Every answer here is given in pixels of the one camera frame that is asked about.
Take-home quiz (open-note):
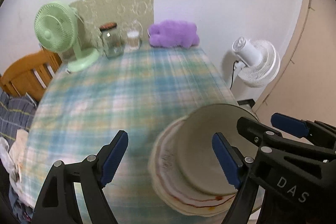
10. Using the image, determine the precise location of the green floral bowl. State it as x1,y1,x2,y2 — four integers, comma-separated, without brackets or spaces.
175,103,257,196

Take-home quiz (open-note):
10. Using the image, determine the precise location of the red pattern white plate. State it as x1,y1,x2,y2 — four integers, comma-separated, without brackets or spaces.
148,117,235,217

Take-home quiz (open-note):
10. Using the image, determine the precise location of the beige door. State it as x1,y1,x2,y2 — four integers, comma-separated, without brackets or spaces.
253,0,335,125

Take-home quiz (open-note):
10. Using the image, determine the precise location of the pale crumpled cloth pile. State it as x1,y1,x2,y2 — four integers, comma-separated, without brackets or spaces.
1,129,29,195

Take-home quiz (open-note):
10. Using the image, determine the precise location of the white floor fan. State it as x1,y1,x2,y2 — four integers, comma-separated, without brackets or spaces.
231,37,281,88

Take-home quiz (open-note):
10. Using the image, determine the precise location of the plaid tablecloth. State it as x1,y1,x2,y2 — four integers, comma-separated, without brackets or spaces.
22,45,236,223

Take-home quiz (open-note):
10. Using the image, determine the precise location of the grey plaid pillow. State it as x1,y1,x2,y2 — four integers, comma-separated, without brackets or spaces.
0,89,38,147

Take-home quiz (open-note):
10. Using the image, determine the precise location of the wooden bed headboard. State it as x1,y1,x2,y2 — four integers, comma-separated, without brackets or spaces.
1,50,62,102

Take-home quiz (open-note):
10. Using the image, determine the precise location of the purple plush toy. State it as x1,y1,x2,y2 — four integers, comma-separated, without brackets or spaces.
147,20,200,48

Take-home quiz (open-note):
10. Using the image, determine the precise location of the cotton swab container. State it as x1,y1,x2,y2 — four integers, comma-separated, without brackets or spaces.
126,31,141,50

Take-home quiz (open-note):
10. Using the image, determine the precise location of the glass mason jar mug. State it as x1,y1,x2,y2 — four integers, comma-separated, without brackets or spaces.
99,22,123,59

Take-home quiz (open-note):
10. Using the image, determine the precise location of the green desk fan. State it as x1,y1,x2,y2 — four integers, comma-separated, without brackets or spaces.
34,1,100,73

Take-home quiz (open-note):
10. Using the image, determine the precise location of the green patterned mat board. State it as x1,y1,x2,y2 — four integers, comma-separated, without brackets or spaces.
70,0,154,51

